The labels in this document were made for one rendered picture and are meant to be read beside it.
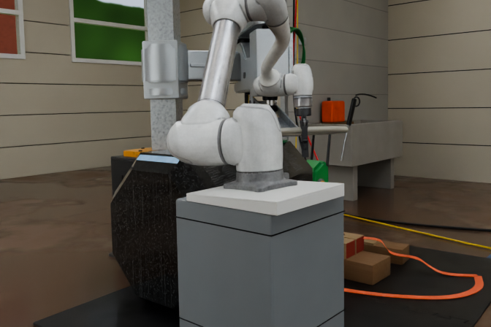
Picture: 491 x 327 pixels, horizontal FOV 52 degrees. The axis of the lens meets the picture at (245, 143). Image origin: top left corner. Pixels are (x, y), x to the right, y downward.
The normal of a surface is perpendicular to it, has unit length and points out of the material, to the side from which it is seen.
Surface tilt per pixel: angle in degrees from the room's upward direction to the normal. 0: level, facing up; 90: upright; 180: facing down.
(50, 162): 90
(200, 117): 51
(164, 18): 90
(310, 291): 90
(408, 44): 90
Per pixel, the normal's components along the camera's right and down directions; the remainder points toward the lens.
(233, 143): -0.39, 0.09
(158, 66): -0.11, 0.08
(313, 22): 0.76, 0.04
